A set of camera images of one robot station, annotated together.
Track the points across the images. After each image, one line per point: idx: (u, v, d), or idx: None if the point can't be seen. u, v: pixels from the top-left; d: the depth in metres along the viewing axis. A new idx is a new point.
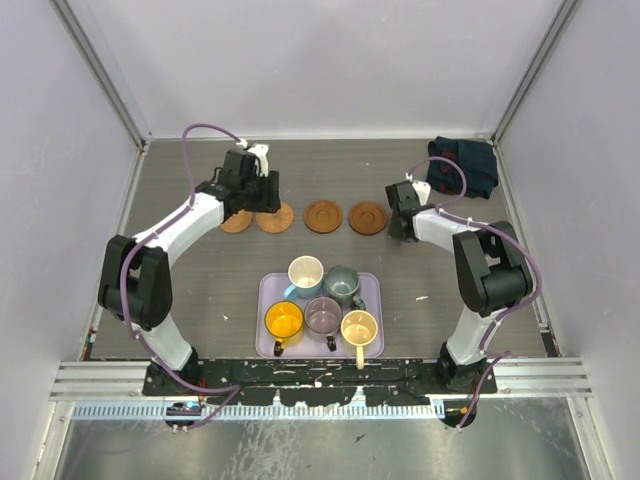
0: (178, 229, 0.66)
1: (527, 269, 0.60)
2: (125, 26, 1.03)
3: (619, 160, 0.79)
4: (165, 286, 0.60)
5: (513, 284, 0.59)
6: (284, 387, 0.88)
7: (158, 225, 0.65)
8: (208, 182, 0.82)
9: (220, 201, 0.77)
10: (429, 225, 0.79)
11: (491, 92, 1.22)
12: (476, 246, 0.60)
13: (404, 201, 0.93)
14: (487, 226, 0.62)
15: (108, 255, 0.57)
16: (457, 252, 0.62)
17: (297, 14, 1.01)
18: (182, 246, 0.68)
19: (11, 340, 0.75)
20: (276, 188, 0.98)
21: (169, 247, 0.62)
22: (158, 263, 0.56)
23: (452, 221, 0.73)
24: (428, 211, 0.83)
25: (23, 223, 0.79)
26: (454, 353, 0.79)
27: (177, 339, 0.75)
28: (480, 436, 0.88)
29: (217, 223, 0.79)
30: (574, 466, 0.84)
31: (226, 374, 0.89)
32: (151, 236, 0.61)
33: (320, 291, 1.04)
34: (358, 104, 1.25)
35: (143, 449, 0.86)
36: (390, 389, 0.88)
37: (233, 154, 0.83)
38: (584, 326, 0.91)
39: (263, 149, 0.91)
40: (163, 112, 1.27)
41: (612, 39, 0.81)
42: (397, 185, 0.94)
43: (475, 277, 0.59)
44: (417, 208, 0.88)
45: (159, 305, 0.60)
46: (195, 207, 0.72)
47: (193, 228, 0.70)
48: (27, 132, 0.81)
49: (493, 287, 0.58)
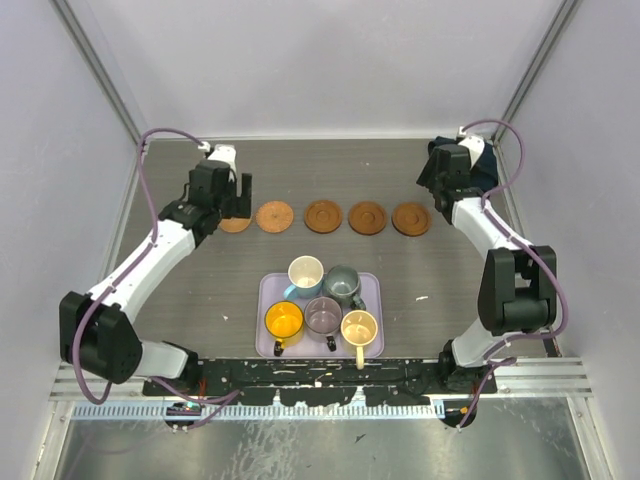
0: (140, 275, 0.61)
1: (552, 302, 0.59)
2: (125, 26, 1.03)
3: (620, 159, 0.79)
4: (131, 341, 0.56)
5: (533, 314, 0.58)
6: (284, 387, 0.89)
7: (116, 275, 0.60)
8: (174, 202, 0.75)
9: (189, 228, 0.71)
10: (469, 219, 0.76)
11: (491, 92, 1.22)
12: (509, 268, 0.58)
13: (454, 176, 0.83)
14: (529, 250, 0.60)
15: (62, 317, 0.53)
16: (487, 267, 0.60)
17: (297, 14, 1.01)
18: (147, 290, 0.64)
19: (11, 340, 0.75)
20: (250, 193, 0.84)
21: (128, 303, 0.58)
22: (113, 327, 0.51)
23: (494, 225, 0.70)
24: (474, 199, 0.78)
25: (23, 223, 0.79)
26: (457, 352, 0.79)
27: (168, 358, 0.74)
28: (480, 437, 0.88)
29: (189, 249, 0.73)
30: (574, 466, 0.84)
31: (226, 374, 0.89)
32: (106, 292, 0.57)
33: (320, 291, 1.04)
34: (358, 104, 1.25)
35: (143, 449, 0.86)
36: (390, 389, 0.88)
37: (203, 168, 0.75)
38: (584, 326, 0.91)
39: (228, 153, 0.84)
40: (162, 112, 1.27)
41: (613, 38, 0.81)
42: (452, 155, 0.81)
43: (497, 299, 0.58)
44: (465, 192, 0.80)
45: (126, 362, 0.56)
46: (159, 242, 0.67)
47: (158, 268, 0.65)
48: (28, 132, 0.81)
49: (513, 312, 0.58)
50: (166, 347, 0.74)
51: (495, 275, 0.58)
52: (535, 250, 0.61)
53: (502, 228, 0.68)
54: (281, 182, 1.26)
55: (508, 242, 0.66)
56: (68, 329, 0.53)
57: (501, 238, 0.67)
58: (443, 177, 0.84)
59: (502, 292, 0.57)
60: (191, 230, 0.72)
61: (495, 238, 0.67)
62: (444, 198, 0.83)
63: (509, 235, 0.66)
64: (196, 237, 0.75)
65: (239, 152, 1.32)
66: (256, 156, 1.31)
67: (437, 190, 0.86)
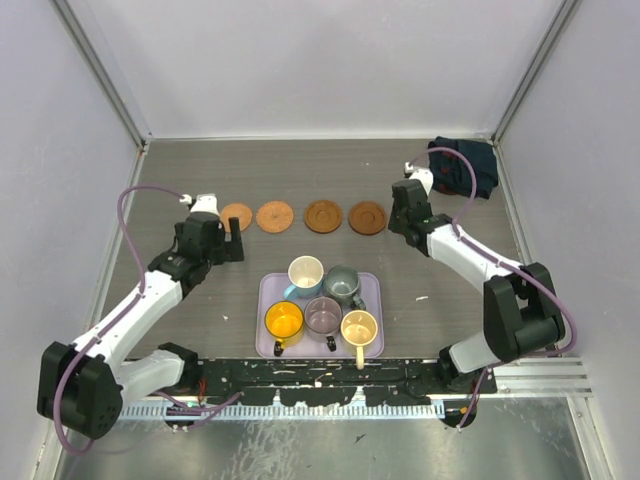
0: (125, 325, 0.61)
1: (556, 316, 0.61)
2: (125, 28, 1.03)
3: (619, 162, 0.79)
4: (113, 393, 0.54)
5: (544, 333, 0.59)
6: (284, 387, 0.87)
7: (102, 325, 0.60)
8: (164, 254, 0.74)
9: (177, 279, 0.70)
10: (447, 250, 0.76)
11: (491, 93, 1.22)
12: (510, 299, 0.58)
13: (416, 209, 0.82)
14: (522, 273, 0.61)
15: (45, 369, 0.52)
16: (485, 297, 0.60)
17: (297, 15, 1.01)
18: (131, 341, 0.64)
19: (11, 340, 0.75)
20: (240, 233, 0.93)
21: (111, 355, 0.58)
22: (95, 379, 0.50)
23: (477, 253, 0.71)
24: (444, 227, 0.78)
25: (23, 223, 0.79)
26: (457, 358, 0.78)
27: (160, 375, 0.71)
28: (480, 436, 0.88)
29: (177, 301, 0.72)
30: (574, 466, 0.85)
31: (226, 374, 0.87)
32: (91, 344, 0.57)
33: (320, 291, 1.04)
34: (359, 104, 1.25)
35: (143, 448, 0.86)
36: (390, 389, 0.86)
37: (192, 220, 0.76)
38: (584, 327, 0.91)
39: (210, 202, 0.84)
40: (163, 112, 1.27)
41: (612, 40, 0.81)
42: (408, 190, 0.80)
43: (508, 332, 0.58)
44: (432, 222, 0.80)
45: (106, 414, 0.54)
46: (146, 293, 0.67)
47: (144, 319, 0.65)
48: (28, 132, 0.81)
49: (526, 339, 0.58)
50: (162, 363, 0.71)
51: (499, 305, 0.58)
52: (526, 271, 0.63)
53: (488, 254, 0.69)
54: (281, 182, 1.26)
55: (498, 267, 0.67)
56: (49, 381, 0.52)
57: (489, 265, 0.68)
58: (405, 212, 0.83)
59: (511, 319, 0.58)
60: (180, 280, 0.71)
61: (483, 266, 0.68)
62: (414, 232, 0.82)
63: (496, 261, 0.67)
64: (184, 288, 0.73)
65: (239, 151, 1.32)
66: (256, 156, 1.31)
67: (404, 225, 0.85)
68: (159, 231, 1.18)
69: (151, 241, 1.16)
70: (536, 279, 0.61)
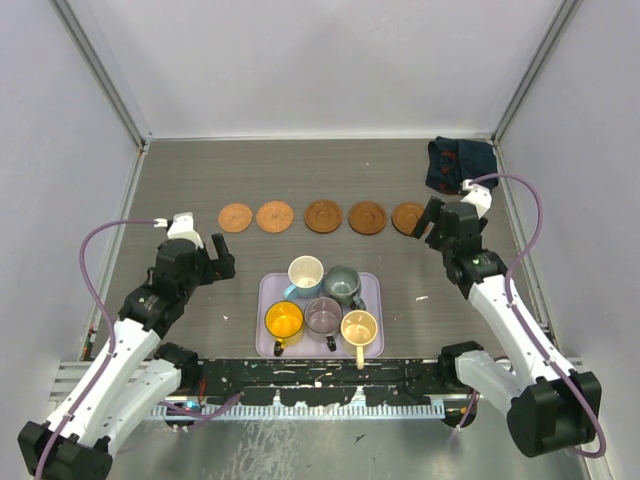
0: (99, 393, 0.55)
1: (590, 430, 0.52)
2: (125, 28, 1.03)
3: (620, 161, 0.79)
4: (98, 455, 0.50)
5: (570, 440, 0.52)
6: (284, 387, 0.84)
7: (73, 398, 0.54)
8: (135, 292, 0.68)
9: (150, 327, 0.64)
10: (493, 316, 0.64)
11: (492, 92, 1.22)
12: (549, 413, 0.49)
13: (466, 241, 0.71)
14: (575, 390, 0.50)
15: (22, 449, 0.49)
16: (524, 398, 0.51)
17: (297, 14, 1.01)
18: (110, 404, 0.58)
19: (11, 339, 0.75)
20: (227, 252, 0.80)
21: (87, 430, 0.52)
22: (72, 461, 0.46)
23: (527, 338, 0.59)
24: (496, 279, 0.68)
25: (23, 222, 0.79)
26: (463, 358, 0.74)
27: (153, 398, 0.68)
28: (479, 436, 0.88)
29: (155, 347, 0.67)
30: (574, 466, 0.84)
31: (226, 374, 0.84)
32: (62, 423, 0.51)
33: (319, 292, 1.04)
34: (359, 104, 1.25)
35: (144, 448, 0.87)
36: (390, 389, 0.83)
37: (164, 253, 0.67)
38: (583, 327, 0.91)
39: (186, 223, 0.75)
40: (163, 112, 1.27)
41: (613, 39, 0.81)
42: (461, 218, 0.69)
43: (534, 440, 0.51)
44: (483, 265, 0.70)
45: (95, 475, 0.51)
46: (117, 352, 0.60)
47: (120, 380, 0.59)
48: (28, 132, 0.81)
49: (550, 447, 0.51)
50: (153, 385, 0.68)
51: (537, 416, 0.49)
52: (575, 383, 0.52)
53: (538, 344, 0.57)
54: (281, 183, 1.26)
55: (546, 366, 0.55)
56: (31, 456, 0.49)
57: (537, 359, 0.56)
58: (452, 241, 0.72)
59: (542, 428, 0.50)
60: (154, 326, 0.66)
61: (530, 358, 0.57)
62: (458, 268, 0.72)
63: (547, 358, 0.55)
64: (160, 329, 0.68)
65: (240, 151, 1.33)
66: (255, 156, 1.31)
67: (446, 258, 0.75)
68: (159, 232, 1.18)
69: (151, 241, 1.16)
70: (584, 396, 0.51)
